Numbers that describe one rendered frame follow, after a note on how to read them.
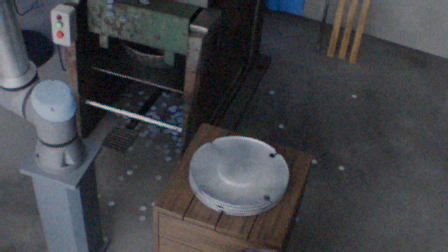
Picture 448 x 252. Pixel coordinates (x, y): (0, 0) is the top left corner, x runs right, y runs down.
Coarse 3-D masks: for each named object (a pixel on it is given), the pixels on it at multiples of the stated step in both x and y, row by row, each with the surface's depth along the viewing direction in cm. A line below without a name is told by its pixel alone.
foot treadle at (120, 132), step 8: (160, 88) 239; (152, 96) 234; (144, 104) 229; (152, 104) 231; (144, 112) 225; (136, 120) 221; (120, 128) 214; (128, 128) 216; (112, 136) 210; (120, 136) 211; (128, 136) 211; (136, 136) 212; (104, 144) 207; (112, 144) 207; (120, 144) 208; (128, 144) 208; (120, 152) 206
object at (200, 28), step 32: (224, 0) 202; (192, 32) 183; (224, 32) 203; (256, 32) 264; (192, 64) 188; (224, 64) 226; (256, 64) 277; (192, 96) 196; (224, 96) 241; (192, 128) 205; (224, 128) 240
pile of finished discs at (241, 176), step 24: (216, 144) 180; (240, 144) 180; (264, 144) 181; (192, 168) 170; (216, 168) 171; (240, 168) 171; (264, 168) 173; (216, 192) 164; (240, 192) 165; (264, 192) 165
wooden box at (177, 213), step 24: (192, 144) 183; (288, 168) 179; (168, 192) 167; (192, 192) 168; (288, 192) 171; (168, 216) 163; (192, 216) 161; (216, 216) 162; (240, 216) 163; (264, 216) 163; (288, 216) 164; (168, 240) 170; (192, 240) 166; (216, 240) 163; (240, 240) 159; (264, 240) 157; (288, 240) 196
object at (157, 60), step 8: (128, 48) 213; (136, 48) 228; (144, 48) 229; (136, 56) 213; (144, 56) 210; (152, 56) 209; (160, 56) 209; (184, 56) 213; (144, 64) 216; (152, 64) 213; (160, 64) 213; (168, 64) 213; (176, 64) 215
